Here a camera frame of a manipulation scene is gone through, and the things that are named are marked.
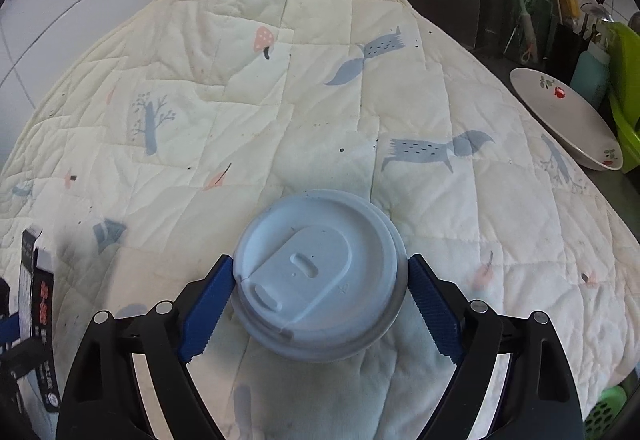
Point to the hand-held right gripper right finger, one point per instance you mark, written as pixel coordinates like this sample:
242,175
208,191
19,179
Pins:
435,315

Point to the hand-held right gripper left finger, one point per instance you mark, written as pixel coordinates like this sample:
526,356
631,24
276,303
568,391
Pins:
205,315

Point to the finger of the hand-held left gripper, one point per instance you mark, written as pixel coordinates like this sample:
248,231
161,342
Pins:
9,331

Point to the white paper cup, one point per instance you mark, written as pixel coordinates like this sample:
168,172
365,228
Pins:
310,270

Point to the green perforated plastic basket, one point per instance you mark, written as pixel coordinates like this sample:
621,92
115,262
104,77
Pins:
607,412

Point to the white flower print bowl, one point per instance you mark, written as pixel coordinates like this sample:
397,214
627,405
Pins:
565,114

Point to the cream quilted printed blanket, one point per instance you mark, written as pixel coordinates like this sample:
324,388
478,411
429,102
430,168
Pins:
300,94

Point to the teal plastic container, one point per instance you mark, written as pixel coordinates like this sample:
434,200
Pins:
590,74

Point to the black utensil holder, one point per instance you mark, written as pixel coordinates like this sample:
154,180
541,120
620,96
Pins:
562,49

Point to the green glass jar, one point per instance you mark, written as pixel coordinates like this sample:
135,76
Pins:
515,19

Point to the green plastic dish rack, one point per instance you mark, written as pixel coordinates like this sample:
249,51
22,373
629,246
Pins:
627,64

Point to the metal spoon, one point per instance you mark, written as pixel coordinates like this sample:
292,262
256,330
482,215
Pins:
592,9

